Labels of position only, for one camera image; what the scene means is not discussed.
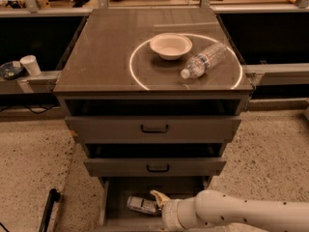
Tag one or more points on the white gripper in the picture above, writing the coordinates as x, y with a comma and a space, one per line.
169, 212

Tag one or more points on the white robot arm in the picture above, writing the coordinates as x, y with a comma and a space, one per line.
212, 208

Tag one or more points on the middle grey drawer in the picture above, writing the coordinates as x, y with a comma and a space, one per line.
154, 167

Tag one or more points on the grey drawer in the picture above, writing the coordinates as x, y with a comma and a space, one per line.
154, 167
153, 129
115, 216

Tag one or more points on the bottom grey drawer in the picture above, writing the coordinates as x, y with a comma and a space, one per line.
115, 216

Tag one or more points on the top grey drawer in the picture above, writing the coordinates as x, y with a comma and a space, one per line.
153, 129

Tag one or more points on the grey drawer cabinet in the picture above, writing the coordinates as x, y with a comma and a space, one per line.
113, 72

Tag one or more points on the clear plastic water bottle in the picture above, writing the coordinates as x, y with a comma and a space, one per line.
201, 62

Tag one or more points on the black bar on floor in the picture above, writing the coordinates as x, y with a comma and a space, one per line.
53, 197

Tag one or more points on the white paper cup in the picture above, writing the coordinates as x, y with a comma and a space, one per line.
31, 65

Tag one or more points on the dark round dish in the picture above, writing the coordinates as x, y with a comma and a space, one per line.
11, 70

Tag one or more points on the metal side rail left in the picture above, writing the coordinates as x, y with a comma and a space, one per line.
27, 84

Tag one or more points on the metal side rail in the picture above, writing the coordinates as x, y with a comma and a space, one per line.
278, 74
27, 84

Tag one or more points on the metal side rail right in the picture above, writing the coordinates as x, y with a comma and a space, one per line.
278, 74

